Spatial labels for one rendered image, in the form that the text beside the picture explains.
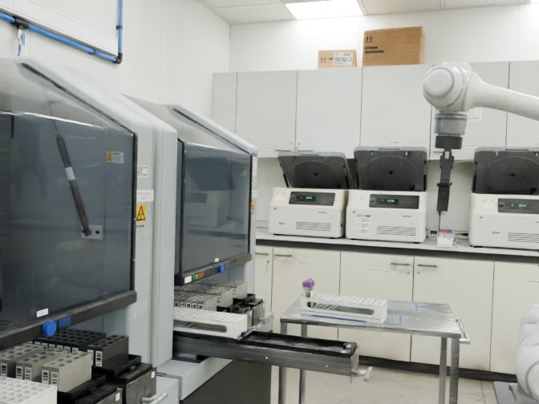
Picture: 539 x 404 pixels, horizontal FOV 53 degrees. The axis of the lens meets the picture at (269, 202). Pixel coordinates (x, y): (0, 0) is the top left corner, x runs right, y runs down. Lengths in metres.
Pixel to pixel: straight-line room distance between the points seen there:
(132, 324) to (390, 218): 2.64
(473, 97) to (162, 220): 0.90
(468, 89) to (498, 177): 2.80
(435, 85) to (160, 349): 1.05
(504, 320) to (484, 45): 2.07
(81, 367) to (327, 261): 2.83
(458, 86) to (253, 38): 3.62
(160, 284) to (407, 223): 2.52
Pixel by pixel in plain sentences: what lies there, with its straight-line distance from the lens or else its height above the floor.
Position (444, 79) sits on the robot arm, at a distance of 1.43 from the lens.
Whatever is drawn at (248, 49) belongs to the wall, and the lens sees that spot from 4.92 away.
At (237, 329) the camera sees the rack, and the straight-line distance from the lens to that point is 1.67.
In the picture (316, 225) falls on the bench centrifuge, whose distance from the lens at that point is 3.94.
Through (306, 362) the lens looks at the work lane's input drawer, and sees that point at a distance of 1.59.
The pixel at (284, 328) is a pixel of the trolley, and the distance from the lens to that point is 1.92.
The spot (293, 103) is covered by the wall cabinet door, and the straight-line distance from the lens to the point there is 4.33.
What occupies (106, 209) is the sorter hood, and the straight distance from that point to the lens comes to 1.32.
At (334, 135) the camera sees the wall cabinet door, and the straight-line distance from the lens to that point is 4.22.
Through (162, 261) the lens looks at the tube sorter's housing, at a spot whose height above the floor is 1.05.
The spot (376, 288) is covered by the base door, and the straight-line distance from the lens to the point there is 3.91.
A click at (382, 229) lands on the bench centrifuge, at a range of 3.87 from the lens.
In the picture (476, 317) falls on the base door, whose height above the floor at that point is 0.43.
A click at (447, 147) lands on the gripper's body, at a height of 1.40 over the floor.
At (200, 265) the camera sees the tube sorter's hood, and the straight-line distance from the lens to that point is 1.80.
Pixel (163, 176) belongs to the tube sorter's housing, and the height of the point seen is 1.29.
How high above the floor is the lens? 1.28
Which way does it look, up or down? 2 degrees down
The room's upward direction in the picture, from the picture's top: 2 degrees clockwise
